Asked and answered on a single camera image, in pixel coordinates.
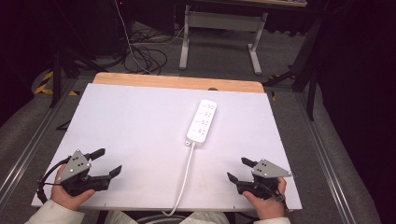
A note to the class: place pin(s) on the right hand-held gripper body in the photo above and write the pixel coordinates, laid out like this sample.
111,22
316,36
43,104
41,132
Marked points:
268,170

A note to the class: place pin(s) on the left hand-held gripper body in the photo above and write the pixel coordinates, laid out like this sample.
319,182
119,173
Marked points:
74,165

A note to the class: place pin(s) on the black metal stand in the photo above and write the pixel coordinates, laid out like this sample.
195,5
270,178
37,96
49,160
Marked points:
56,81
311,96

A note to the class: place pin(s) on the wooden table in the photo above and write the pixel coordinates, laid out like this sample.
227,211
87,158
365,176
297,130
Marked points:
174,81

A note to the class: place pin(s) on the white power strip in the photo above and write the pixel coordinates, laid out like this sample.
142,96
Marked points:
201,123

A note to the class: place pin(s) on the person's right leg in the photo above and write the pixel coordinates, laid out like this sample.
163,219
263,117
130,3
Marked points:
205,218

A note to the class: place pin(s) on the person's left hand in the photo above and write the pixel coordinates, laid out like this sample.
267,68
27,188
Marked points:
67,198

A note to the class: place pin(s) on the person's leg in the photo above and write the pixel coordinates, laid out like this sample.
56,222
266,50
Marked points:
123,218
205,218

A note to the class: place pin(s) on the yellow black floor tape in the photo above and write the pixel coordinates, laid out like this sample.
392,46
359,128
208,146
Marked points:
43,88

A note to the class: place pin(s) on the person's right hand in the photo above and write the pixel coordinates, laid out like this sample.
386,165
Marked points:
267,207

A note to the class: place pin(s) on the aluminium floor rail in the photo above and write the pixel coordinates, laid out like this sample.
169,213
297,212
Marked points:
324,165
29,149

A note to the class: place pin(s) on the white board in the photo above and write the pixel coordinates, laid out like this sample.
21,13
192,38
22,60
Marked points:
140,130

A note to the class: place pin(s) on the person's left leg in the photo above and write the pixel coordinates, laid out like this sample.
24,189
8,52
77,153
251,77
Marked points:
123,218

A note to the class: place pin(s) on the black curtain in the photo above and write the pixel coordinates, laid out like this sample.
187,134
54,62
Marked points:
361,93
18,46

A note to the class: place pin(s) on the desk with white metal frame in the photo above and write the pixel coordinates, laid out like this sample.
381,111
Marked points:
222,20

